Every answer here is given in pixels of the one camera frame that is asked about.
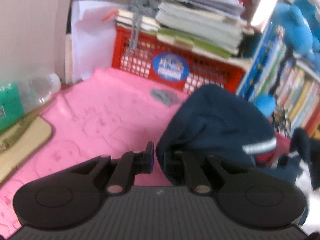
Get wooden board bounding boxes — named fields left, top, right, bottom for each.
left=1, top=104, right=53, bottom=185

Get pink bunny pattern mat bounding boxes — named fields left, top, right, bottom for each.
left=1, top=69, right=179, bottom=237

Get blue plush ball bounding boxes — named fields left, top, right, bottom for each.
left=253, top=94, right=276, bottom=118

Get row of upright books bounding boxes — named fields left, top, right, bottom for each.
left=236, top=23, right=319, bottom=138

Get green box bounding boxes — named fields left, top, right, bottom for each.
left=0, top=83, right=24, bottom=132

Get blue plush toy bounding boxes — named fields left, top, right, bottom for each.
left=272, top=0, right=319, bottom=64

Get stack of papers and books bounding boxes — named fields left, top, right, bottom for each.
left=116, top=0, right=254, bottom=70

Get miniature bicycle model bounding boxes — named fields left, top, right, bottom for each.
left=272, top=106, right=291, bottom=138

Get clear plastic bottle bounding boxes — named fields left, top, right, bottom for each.
left=17, top=73, right=61, bottom=112

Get navy and white jacket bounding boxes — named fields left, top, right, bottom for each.
left=155, top=84, right=320, bottom=233

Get red plastic crate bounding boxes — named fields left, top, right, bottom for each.
left=111, top=0, right=253, bottom=95

